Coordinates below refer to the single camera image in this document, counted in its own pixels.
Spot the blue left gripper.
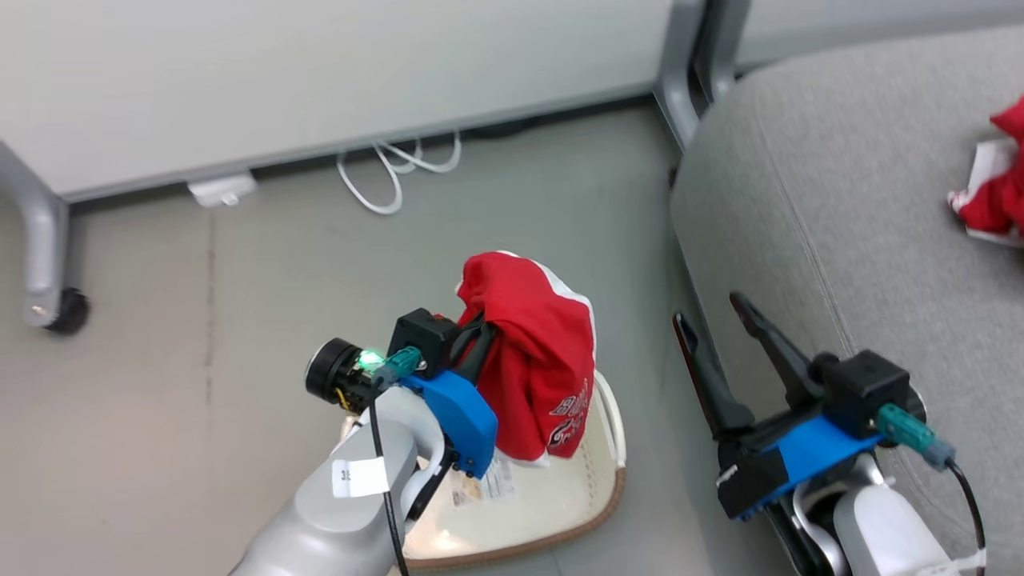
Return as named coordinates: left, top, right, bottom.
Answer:
left=304, top=314, right=500, bottom=481

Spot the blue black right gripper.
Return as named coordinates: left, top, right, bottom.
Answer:
left=673, top=291, right=882, bottom=522

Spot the red jersey with printed logo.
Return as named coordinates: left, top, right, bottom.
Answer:
left=454, top=250, right=598, bottom=468

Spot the red white garment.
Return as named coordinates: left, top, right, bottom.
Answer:
left=947, top=95, right=1024, bottom=250

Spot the grey fabric sofa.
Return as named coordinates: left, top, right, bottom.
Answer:
left=670, top=24, right=1024, bottom=576

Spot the grey plastic panel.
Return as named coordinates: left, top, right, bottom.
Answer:
left=732, top=0, right=1024, bottom=74

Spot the paper sticker inside basket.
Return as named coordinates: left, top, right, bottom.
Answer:
left=450, top=454, right=515, bottom=508

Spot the white power adapter box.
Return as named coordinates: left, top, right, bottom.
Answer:
left=186, top=171, right=259, bottom=210

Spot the large white partition panel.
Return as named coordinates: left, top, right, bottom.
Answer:
left=0, top=0, right=679, bottom=202

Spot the black caster wheel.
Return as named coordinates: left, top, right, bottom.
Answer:
left=44, top=287, right=91, bottom=336

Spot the grey partition leg with caster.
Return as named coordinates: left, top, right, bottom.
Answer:
left=0, top=139, right=71, bottom=330

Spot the teal left camera connector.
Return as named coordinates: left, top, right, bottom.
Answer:
left=371, top=346, right=424, bottom=393

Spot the teal camera connector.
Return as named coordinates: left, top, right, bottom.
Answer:
left=371, top=346, right=424, bottom=393
left=875, top=402, right=958, bottom=470

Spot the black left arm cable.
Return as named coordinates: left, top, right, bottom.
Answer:
left=367, top=390, right=411, bottom=576

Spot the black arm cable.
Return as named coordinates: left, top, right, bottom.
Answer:
left=942, top=461, right=988, bottom=576
left=367, top=390, right=411, bottom=576

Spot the looped white cable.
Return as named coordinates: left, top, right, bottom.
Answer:
left=336, top=131, right=464, bottom=216

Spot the teal right camera connector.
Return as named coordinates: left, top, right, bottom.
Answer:
left=875, top=402, right=958, bottom=470

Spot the black cable under partition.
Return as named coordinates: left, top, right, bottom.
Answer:
left=462, top=118, right=530, bottom=142

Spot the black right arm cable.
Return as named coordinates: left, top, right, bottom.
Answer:
left=942, top=461, right=988, bottom=576

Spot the grey partition end post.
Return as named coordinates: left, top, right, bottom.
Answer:
left=651, top=0, right=711, bottom=154

